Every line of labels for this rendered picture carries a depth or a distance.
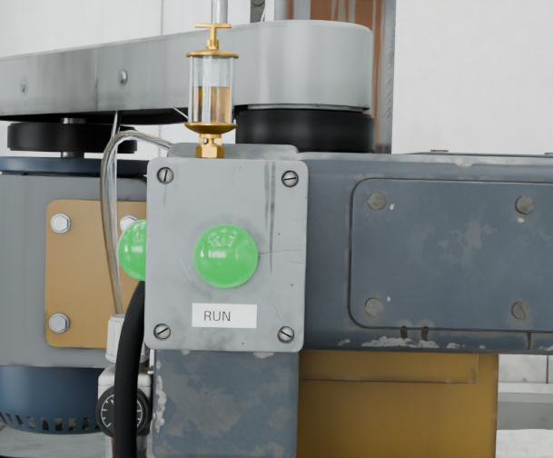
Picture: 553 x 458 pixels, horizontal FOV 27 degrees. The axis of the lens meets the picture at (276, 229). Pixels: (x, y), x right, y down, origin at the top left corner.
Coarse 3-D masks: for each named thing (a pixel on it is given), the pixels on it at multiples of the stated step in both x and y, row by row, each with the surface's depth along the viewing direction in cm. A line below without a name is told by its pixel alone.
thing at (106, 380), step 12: (108, 324) 80; (120, 324) 79; (108, 336) 80; (108, 348) 80; (144, 348) 80; (108, 360) 80; (144, 360) 80; (108, 372) 80; (144, 372) 80; (108, 384) 79; (144, 384) 79; (144, 432) 80
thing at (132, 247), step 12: (132, 228) 54; (144, 228) 54; (120, 240) 55; (132, 240) 54; (144, 240) 54; (120, 252) 54; (132, 252) 54; (144, 252) 54; (132, 264) 54; (144, 264) 54; (132, 276) 55; (144, 276) 55
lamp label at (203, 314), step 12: (204, 312) 53; (216, 312) 53; (228, 312) 53; (240, 312) 53; (252, 312) 53; (204, 324) 53; (216, 324) 53; (228, 324) 53; (240, 324) 53; (252, 324) 53
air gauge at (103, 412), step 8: (104, 392) 78; (112, 392) 78; (104, 400) 78; (112, 400) 78; (144, 400) 78; (96, 408) 78; (104, 408) 78; (112, 408) 78; (144, 408) 78; (96, 416) 78; (104, 416) 78; (112, 416) 78; (144, 416) 78; (104, 424) 78; (112, 424) 78; (144, 424) 78; (104, 432) 78; (112, 432) 78
